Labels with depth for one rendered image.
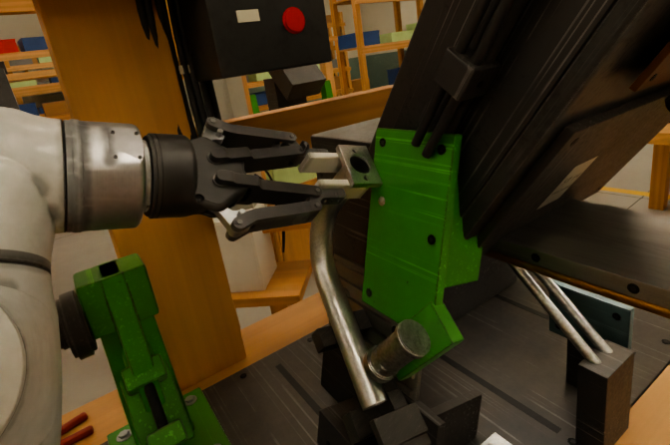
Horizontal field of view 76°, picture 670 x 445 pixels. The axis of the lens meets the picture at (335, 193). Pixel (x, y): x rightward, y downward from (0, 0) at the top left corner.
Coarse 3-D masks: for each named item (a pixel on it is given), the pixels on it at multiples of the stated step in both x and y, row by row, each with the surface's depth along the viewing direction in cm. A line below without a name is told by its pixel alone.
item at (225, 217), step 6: (228, 210) 39; (240, 210) 38; (216, 216) 39; (222, 216) 38; (228, 216) 38; (234, 216) 39; (222, 222) 38; (228, 222) 38; (228, 228) 38; (246, 228) 38; (234, 234) 38; (240, 234) 39
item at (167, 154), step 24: (168, 144) 36; (192, 144) 40; (216, 144) 42; (168, 168) 35; (192, 168) 36; (216, 168) 40; (240, 168) 41; (168, 192) 35; (192, 192) 36; (216, 192) 38; (240, 192) 40; (168, 216) 37
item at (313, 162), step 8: (304, 160) 47; (312, 160) 47; (320, 160) 47; (328, 160) 48; (336, 160) 48; (304, 168) 48; (312, 168) 48; (320, 168) 49; (328, 168) 49; (336, 168) 50
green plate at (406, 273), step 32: (384, 128) 48; (384, 160) 48; (416, 160) 44; (448, 160) 40; (384, 192) 48; (416, 192) 44; (448, 192) 40; (384, 224) 48; (416, 224) 44; (448, 224) 41; (384, 256) 48; (416, 256) 44; (448, 256) 44; (480, 256) 47; (384, 288) 48; (416, 288) 44
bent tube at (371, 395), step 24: (360, 168) 50; (336, 216) 54; (312, 240) 55; (312, 264) 55; (336, 288) 53; (336, 312) 51; (336, 336) 50; (360, 336) 50; (360, 360) 48; (360, 384) 47
